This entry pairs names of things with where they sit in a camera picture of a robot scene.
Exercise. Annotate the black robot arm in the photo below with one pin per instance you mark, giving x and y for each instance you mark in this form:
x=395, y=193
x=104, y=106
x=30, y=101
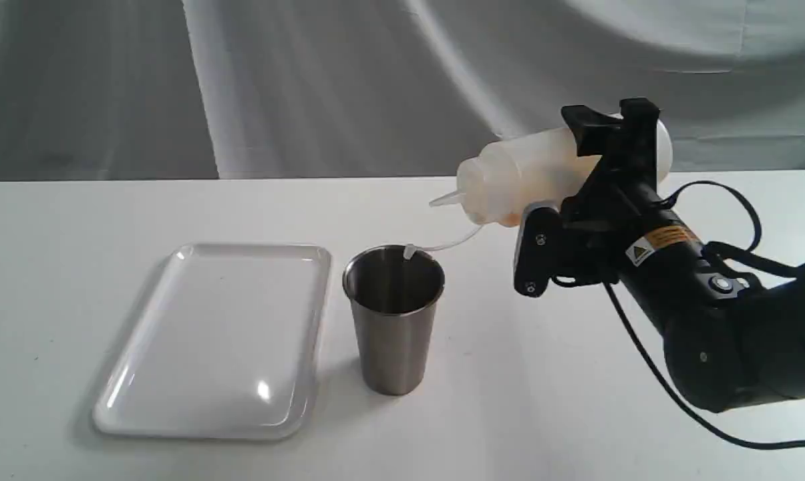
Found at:
x=732, y=322

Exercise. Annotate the stainless steel cup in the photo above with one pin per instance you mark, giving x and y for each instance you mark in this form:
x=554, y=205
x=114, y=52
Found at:
x=393, y=302

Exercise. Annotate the translucent squeeze bottle amber liquid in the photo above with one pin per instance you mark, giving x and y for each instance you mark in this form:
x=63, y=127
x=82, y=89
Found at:
x=498, y=184

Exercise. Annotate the white plastic tray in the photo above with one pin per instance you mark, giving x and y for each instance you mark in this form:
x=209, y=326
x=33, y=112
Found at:
x=224, y=347

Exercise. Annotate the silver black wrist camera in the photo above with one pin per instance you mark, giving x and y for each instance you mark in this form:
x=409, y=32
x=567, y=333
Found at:
x=539, y=231

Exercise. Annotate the grey fabric backdrop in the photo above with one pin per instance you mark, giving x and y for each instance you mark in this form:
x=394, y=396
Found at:
x=154, y=90

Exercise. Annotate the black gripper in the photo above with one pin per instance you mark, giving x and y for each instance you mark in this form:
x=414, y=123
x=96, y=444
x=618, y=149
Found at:
x=612, y=229

